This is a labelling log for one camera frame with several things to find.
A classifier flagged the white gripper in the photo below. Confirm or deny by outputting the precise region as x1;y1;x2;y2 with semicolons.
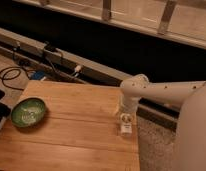
116;95;139;116

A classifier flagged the green ceramic bowl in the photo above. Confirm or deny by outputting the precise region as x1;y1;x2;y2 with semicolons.
11;97;47;128

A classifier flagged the glass wall metal frame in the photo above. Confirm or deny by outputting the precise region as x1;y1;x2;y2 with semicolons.
15;0;206;49

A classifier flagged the small white bottle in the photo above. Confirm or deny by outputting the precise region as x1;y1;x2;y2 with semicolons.
120;113;132;136

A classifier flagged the black clamp on rail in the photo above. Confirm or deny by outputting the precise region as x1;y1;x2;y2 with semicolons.
44;42;63;57

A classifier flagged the metal floor rail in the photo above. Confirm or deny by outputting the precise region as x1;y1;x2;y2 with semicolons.
0;26;206;131

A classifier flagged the blue object on floor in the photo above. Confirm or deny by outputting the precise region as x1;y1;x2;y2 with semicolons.
30;71;45;80

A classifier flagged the black device at left edge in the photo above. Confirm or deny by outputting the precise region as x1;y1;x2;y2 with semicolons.
0;90;11;129

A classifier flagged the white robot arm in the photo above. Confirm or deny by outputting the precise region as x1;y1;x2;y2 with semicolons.
118;74;206;171

